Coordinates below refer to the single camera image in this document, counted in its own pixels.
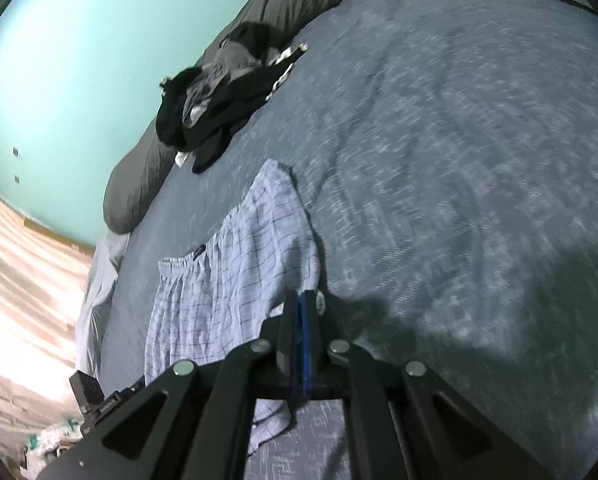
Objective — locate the grey shorts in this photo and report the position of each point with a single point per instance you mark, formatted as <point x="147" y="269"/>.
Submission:
<point x="214" y="75"/>

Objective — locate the black clothes pile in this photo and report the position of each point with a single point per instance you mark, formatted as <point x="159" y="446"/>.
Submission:
<point x="214" y="125"/>

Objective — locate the light grey bed sheet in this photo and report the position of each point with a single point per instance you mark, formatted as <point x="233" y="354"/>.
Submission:
<point x="96" y="300"/>

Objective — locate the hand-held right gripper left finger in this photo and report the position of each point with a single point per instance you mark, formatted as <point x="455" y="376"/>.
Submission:
<point x="284" y="347"/>

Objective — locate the white garment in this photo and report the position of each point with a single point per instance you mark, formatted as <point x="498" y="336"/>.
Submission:
<point x="181" y="159"/>

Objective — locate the blue plaid boxer shorts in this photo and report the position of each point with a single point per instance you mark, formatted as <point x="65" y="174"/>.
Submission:
<point x="239" y="260"/>

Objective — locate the white plastic bag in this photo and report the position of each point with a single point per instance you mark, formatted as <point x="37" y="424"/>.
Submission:
<point x="49" y="440"/>

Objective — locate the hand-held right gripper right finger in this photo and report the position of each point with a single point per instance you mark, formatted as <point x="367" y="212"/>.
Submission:
<point x="313" y="355"/>

